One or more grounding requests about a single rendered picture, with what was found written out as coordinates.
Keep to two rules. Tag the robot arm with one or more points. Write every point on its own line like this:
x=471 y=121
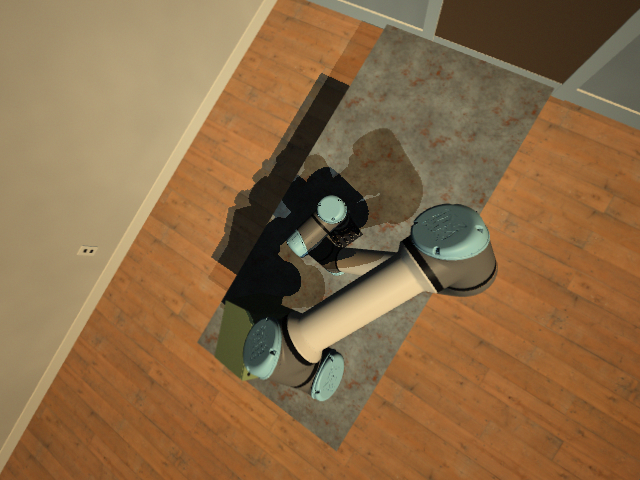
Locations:
x=449 y=243

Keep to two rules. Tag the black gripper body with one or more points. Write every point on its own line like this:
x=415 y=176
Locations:
x=345 y=228

